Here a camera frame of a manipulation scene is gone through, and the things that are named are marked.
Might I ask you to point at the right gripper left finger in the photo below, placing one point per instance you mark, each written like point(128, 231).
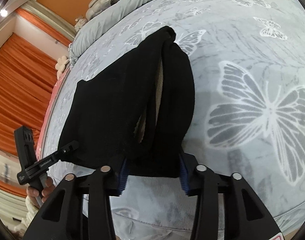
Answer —
point(79, 207)

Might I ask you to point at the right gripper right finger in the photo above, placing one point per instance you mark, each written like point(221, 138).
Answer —
point(225, 204)

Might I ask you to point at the black pants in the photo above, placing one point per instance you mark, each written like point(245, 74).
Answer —
point(139, 107)

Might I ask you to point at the left hand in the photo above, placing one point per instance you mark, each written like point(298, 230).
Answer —
point(33, 194)

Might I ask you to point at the orange curtain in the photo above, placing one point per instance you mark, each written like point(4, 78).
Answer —
point(29, 50)

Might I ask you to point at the white plush toy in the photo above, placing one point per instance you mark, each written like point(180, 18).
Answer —
point(61, 65)

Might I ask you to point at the grey rolled duvet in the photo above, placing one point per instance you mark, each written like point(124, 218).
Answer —
point(99, 25)

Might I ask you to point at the grey butterfly bedspread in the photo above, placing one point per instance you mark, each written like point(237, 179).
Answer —
point(248, 62)

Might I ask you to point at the beige padded headboard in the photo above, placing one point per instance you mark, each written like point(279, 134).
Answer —
point(96, 7)

